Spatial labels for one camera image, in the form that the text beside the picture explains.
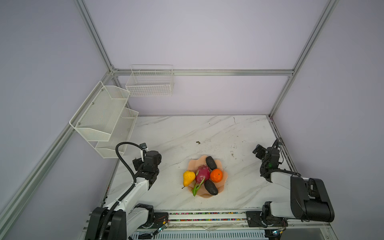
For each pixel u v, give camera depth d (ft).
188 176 2.56
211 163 2.83
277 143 2.46
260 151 2.70
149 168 2.14
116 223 1.33
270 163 2.31
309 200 1.43
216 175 2.63
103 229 1.23
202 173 2.69
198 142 3.42
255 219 2.40
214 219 2.46
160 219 2.40
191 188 2.58
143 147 2.39
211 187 2.51
